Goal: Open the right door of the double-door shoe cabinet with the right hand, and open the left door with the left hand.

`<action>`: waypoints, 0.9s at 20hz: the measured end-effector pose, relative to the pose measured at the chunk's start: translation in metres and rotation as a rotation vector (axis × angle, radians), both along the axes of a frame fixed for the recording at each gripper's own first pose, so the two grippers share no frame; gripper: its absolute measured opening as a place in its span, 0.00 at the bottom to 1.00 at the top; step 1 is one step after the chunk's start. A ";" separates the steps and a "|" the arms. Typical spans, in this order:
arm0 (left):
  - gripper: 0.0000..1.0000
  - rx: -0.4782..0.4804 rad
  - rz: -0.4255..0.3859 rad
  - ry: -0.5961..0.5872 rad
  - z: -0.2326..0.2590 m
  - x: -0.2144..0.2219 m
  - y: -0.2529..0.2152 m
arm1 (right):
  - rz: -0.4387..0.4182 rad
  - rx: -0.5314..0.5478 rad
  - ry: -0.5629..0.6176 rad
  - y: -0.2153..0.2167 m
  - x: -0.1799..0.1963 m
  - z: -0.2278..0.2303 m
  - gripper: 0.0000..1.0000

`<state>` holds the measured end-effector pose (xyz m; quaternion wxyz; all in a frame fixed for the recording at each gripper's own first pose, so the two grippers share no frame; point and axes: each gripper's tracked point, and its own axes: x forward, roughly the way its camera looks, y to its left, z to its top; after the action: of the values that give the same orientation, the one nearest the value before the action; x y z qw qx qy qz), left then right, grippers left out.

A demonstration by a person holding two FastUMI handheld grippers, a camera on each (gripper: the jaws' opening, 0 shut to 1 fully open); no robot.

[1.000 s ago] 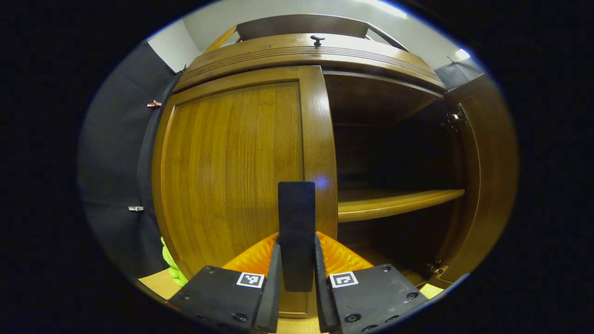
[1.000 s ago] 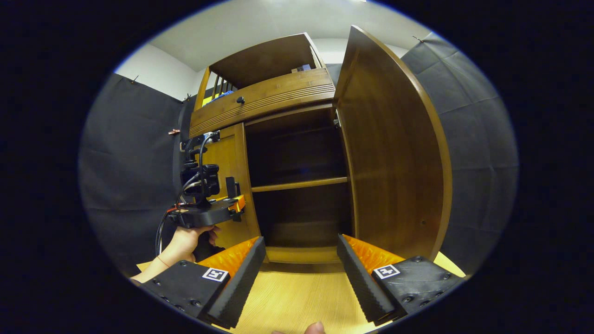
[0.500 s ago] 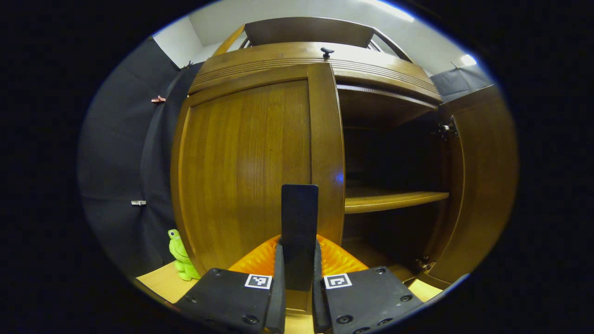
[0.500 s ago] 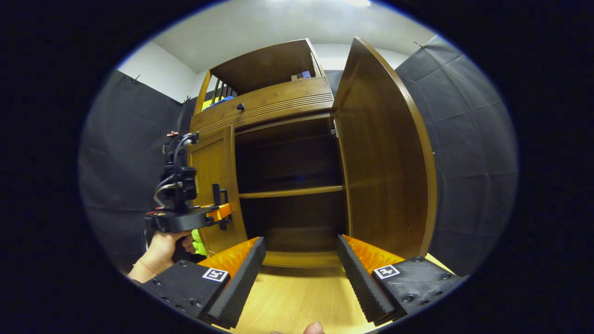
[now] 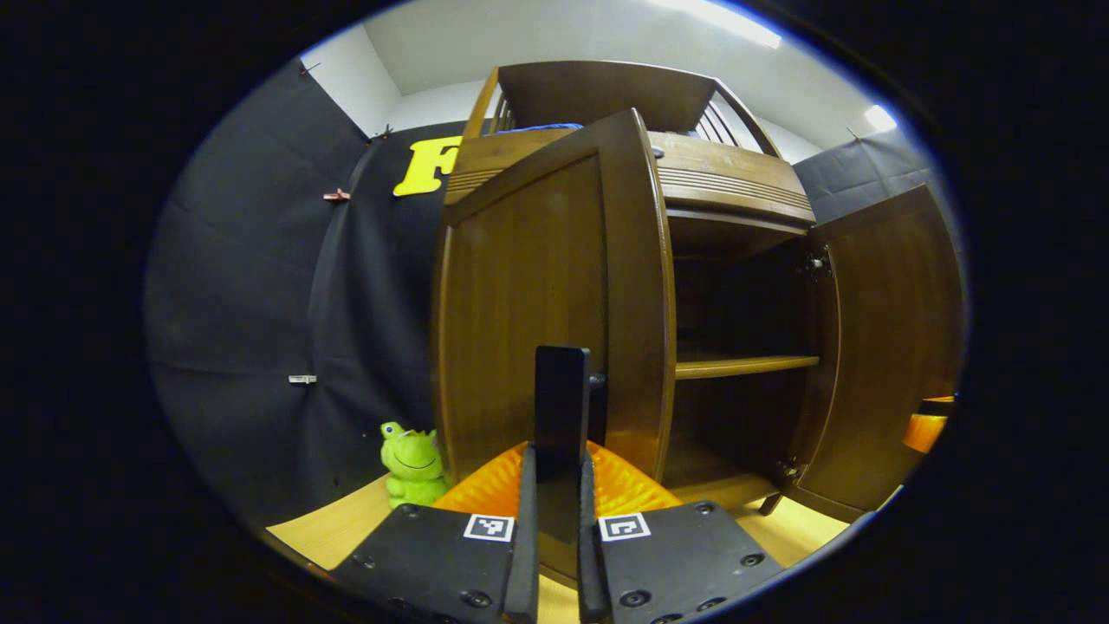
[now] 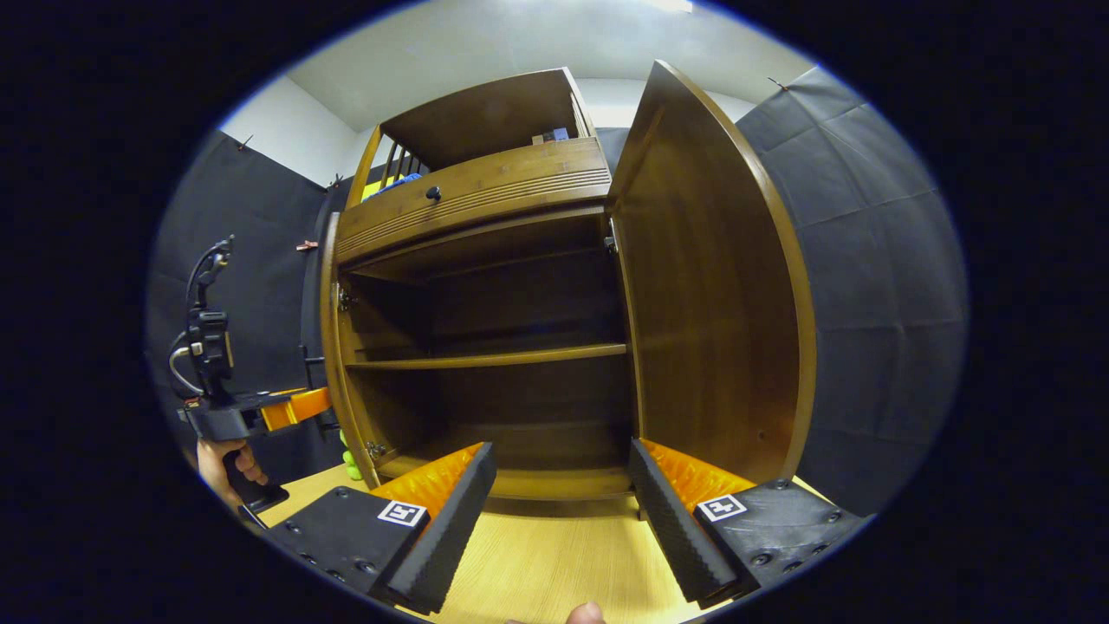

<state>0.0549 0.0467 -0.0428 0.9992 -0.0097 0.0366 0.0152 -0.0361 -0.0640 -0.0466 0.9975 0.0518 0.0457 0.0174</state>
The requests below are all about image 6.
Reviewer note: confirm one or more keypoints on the green frog plush toy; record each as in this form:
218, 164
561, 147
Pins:
351, 464

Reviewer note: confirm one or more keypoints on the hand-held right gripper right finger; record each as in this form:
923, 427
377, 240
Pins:
676, 529

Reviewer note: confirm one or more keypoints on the wooden shoe cabinet door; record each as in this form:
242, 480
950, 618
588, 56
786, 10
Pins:
710, 286
333, 364

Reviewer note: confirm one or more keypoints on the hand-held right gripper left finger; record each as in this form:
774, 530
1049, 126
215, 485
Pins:
450, 529

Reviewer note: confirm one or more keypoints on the wooden cabinet drawer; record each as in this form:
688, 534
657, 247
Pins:
520, 178

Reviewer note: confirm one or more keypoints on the wooden double-door shoe cabinet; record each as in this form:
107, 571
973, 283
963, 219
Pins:
485, 113

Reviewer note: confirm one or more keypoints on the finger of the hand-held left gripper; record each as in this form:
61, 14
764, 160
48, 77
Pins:
299, 407

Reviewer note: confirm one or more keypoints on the blue cloth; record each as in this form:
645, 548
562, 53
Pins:
392, 184

